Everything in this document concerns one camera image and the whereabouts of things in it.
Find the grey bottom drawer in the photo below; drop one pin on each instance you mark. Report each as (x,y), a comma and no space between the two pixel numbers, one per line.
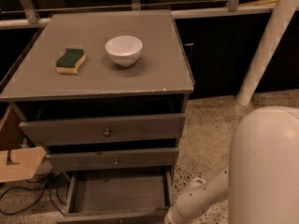
(119,196)

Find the grey drawer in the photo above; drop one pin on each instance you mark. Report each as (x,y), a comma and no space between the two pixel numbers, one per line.
(104,130)
(103,160)
(119,196)

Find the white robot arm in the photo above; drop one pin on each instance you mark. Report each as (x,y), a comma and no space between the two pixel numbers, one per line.
(261,183)

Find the grey top drawer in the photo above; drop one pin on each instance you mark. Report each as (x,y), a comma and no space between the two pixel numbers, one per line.
(104,130)

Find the grey wooden drawer cabinet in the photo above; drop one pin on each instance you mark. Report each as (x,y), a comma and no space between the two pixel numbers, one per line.
(159,82)

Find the grey middle drawer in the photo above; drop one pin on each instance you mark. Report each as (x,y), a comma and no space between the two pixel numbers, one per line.
(103,160)

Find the white ceramic bowl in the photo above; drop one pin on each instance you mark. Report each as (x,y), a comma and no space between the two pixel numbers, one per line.
(124,50)

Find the green yellow sponge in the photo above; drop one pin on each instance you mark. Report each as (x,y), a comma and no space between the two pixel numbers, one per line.
(71,61)

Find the brown cardboard box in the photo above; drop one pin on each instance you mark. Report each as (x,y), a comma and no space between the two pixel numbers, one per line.
(16,163)

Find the white diagonal pole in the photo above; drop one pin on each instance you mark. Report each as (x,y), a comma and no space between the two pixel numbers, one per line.
(273,32)

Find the metal railing frame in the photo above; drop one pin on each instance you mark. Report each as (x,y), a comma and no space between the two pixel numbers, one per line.
(17,14)

